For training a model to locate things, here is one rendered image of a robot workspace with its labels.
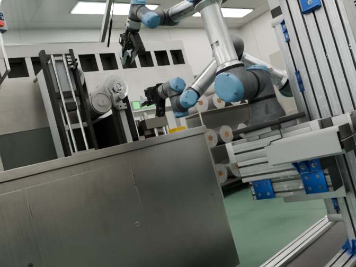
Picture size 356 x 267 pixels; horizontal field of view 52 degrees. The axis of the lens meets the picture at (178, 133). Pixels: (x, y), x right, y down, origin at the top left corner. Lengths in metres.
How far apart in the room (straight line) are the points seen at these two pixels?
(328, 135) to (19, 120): 1.66
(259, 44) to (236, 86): 5.72
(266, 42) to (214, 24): 5.53
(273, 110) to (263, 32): 5.59
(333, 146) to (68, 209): 1.07
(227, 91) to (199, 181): 0.74
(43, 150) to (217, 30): 1.28
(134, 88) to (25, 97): 0.75
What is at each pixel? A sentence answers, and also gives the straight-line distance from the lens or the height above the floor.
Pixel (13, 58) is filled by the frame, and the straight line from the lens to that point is 2.38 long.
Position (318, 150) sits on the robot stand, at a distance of 1.27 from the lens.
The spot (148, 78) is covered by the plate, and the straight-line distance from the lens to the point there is 2.69.
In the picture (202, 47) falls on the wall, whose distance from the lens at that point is 6.54.
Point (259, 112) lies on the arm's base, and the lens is 1.49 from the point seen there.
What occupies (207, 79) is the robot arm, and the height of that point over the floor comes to 1.08.
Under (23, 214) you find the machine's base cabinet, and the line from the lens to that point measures 1.59.
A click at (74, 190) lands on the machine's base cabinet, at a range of 1.66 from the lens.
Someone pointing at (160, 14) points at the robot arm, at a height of 1.46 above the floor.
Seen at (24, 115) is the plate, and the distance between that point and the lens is 2.28.
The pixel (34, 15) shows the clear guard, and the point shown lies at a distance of 2.39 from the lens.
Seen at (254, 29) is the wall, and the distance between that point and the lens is 7.18.
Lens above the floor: 0.79
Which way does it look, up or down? 3 degrees up
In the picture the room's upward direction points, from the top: 15 degrees counter-clockwise
